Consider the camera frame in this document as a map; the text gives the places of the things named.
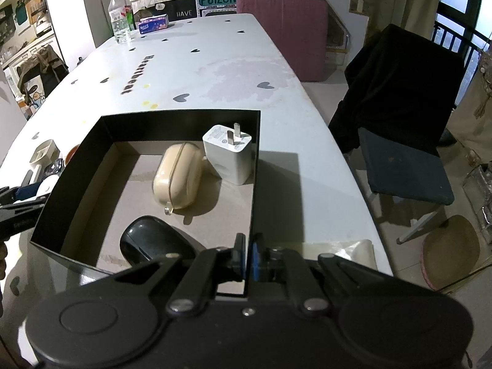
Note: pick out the black computer mouse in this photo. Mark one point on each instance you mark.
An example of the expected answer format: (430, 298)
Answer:
(153, 238)

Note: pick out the black cardboard box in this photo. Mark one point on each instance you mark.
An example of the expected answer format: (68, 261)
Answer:
(69, 184)

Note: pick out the black smartwatch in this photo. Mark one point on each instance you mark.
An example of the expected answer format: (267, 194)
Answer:
(55, 167)

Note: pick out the clear glass container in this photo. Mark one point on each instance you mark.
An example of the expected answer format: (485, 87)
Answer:
(478, 184)

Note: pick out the round woven straw mat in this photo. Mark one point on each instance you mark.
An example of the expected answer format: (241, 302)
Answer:
(449, 253)

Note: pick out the black cloth on chair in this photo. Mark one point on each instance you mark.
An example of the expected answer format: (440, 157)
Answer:
(399, 84)

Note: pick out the white round tape measure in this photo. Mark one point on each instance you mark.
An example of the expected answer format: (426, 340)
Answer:
(48, 185)

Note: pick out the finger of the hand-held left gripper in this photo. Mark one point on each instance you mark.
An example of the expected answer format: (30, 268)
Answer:
(27, 192)
(23, 204)

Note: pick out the clear plastic bag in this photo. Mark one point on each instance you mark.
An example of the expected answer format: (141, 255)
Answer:
(357, 251)

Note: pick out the orange white scissors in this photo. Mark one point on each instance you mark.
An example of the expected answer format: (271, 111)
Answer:
(69, 153)

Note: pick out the teal hanging board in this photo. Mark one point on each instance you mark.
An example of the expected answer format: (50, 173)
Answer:
(21, 11)

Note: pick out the clear water bottle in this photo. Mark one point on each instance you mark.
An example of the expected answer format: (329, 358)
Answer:
(120, 23)

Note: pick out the cartoon print tote bag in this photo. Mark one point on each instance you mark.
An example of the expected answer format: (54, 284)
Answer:
(32, 96)

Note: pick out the beige earbuds case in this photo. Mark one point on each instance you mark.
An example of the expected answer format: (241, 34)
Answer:
(178, 176)

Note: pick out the beige curtain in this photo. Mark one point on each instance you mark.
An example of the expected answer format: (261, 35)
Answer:
(472, 123)
(403, 0)

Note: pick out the person's left hand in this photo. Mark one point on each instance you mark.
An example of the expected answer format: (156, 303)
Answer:
(3, 255)

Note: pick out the purple tissue pack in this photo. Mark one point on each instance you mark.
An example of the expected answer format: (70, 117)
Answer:
(153, 25)

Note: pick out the large white charger plug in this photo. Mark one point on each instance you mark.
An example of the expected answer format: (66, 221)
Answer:
(230, 161)

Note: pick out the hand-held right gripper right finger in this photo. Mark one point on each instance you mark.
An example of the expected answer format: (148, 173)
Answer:
(256, 265)

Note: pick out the red green drink carton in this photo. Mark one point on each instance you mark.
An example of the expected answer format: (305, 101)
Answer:
(130, 13)

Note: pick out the dark blue chair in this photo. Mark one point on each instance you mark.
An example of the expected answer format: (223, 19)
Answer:
(407, 169)

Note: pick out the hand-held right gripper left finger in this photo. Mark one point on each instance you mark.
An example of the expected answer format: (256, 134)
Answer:
(239, 255)

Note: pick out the brown jacket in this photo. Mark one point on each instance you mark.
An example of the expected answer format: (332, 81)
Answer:
(42, 63)

